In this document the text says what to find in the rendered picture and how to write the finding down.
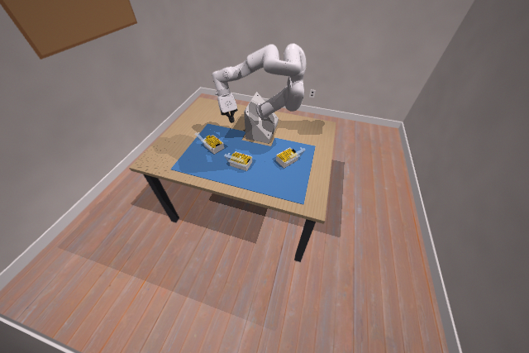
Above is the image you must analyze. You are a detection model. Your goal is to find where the blue bench mat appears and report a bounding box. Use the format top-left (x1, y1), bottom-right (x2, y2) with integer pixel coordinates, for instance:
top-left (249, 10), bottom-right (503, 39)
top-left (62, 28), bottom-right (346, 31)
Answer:
top-left (171, 124), bottom-right (315, 204)

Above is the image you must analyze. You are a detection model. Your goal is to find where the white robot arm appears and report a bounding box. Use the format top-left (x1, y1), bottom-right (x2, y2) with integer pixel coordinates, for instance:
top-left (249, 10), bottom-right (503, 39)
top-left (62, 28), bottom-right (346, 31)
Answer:
top-left (212, 44), bottom-right (306, 120)

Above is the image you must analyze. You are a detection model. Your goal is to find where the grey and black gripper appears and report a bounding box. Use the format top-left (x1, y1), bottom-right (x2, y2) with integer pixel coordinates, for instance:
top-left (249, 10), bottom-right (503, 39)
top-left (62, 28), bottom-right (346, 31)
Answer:
top-left (217, 93), bottom-right (238, 123)

